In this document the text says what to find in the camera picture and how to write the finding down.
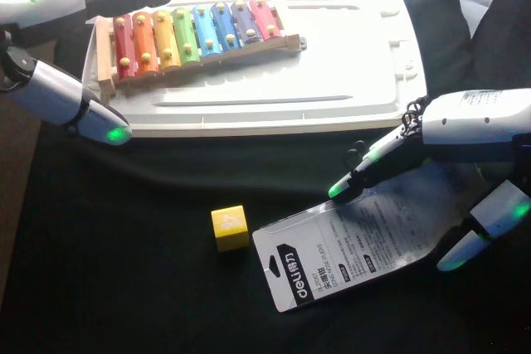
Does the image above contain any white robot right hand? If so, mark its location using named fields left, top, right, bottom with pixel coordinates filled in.
left=327, top=88, right=531, bottom=273

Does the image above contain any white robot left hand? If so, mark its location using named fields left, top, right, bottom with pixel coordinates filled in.
left=0, top=0, right=174, bottom=147

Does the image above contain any rainbow wooden toy xylophone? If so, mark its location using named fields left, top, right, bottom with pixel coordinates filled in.
left=95, top=0, right=309, bottom=100

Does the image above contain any white plastic box lid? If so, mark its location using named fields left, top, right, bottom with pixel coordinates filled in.
left=80, top=0, right=428, bottom=138

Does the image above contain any yellow wooden letter block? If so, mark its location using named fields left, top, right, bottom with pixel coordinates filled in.
left=210, top=204, right=250, bottom=253

